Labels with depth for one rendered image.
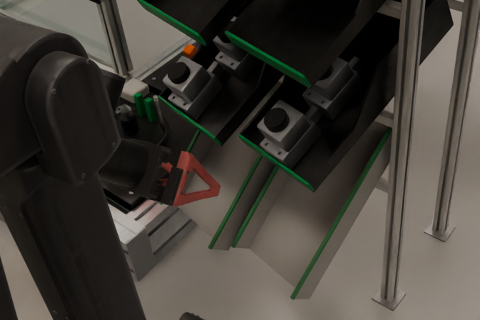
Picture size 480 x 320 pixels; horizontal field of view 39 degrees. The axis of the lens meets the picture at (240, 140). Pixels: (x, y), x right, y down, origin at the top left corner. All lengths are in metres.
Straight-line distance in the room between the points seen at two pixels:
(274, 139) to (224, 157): 0.26
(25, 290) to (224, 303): 0.35
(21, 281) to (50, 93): 0.96
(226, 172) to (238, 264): 0.20
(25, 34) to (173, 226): 0.88
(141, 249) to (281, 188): 0.28
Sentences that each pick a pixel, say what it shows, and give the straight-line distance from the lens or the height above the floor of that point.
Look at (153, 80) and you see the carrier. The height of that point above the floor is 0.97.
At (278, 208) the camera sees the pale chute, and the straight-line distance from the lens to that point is 1.02.
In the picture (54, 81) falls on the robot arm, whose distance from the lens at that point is 0.34.
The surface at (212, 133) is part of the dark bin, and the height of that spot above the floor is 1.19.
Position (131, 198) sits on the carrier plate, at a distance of 1.18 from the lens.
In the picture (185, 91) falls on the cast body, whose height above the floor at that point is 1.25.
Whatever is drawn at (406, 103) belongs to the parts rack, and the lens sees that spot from 0.85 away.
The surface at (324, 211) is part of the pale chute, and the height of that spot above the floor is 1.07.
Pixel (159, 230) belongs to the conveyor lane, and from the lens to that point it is 1.18.
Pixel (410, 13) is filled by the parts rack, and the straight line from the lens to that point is 0.78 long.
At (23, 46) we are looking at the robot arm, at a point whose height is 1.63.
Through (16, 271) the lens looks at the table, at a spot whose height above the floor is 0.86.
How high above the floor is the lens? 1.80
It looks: 42 degrees down
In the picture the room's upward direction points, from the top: 7 degrees counter-clockwise
